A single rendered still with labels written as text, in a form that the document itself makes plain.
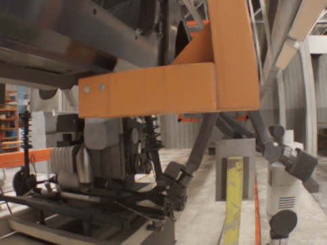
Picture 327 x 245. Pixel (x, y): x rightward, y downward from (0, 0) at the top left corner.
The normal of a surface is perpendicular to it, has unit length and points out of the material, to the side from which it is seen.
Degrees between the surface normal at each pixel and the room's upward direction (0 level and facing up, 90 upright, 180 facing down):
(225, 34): 90
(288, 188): 90
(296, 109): 90
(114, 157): 90
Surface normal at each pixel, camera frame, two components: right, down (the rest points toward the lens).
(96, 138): -0.33, 0.02
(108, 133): 0.76, -0.03
